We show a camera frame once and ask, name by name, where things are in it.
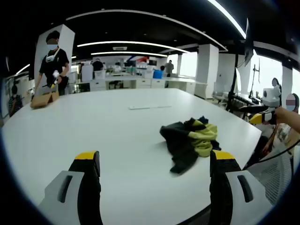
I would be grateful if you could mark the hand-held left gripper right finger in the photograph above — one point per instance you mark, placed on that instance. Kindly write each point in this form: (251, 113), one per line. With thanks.
(236, 201)

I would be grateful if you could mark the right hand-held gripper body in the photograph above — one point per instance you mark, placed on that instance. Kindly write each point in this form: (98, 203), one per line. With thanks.
(272, 98)

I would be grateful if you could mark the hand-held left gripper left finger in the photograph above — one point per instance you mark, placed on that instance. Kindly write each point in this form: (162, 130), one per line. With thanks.
(70, 199)

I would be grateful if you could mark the yellow blue grey garment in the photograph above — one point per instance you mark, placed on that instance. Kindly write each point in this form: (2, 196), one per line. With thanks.
(182, 140)

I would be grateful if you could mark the person's right hand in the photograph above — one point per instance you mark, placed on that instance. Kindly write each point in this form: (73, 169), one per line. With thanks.
(284, 116)

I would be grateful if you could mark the black stand pole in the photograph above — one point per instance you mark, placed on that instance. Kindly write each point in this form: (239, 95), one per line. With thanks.
(234, 79)

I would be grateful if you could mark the grey mesh chair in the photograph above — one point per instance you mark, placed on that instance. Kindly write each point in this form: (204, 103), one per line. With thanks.
(274, 173)

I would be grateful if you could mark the brown cardboard box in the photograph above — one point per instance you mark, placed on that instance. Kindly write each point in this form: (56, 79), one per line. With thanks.
(41, 102)

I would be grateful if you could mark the thin white strip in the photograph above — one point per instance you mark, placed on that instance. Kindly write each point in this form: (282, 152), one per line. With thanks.
(140, 107)

